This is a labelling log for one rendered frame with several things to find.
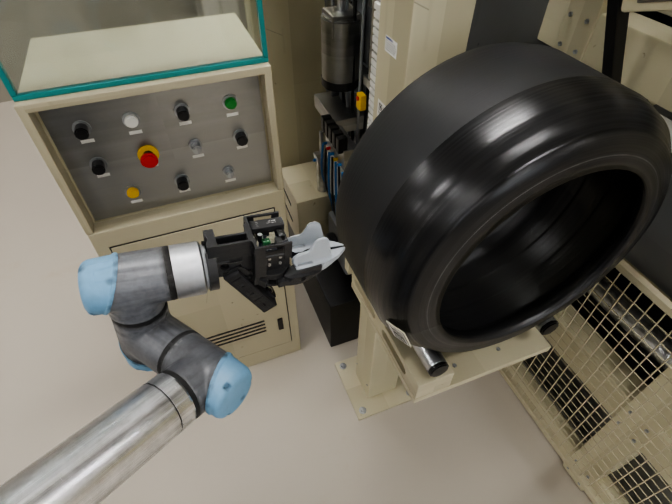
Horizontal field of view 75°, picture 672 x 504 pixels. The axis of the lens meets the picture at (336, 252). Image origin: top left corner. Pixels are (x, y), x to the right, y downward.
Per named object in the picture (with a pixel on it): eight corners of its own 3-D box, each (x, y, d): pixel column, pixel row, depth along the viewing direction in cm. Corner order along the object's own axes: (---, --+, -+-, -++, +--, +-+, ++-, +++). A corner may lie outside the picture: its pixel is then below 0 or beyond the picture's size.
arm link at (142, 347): (163, 396, 63) (149, 347, 56) (113, 357, 67) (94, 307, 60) (205, 360, 68) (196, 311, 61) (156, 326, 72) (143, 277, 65)
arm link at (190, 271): (180, 310, 60) (173, 268, 66) (214, 303, 62) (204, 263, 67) (172, 272, 55) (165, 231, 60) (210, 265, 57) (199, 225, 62)
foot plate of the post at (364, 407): (334, 364, 191) (334, 361, 189) (390, 344, 198) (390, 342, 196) (358, 420, 174) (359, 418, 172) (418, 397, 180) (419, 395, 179)
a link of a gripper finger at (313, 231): (347, 224, 66) (289, 234, 63) (342, 252, 71) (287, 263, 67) (340, 212, 68) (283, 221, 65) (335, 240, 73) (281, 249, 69)
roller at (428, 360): (366, 264, 114) (358, 256, 111) (380, 254, 114) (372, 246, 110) (434, 380, 92) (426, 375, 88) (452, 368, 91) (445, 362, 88)
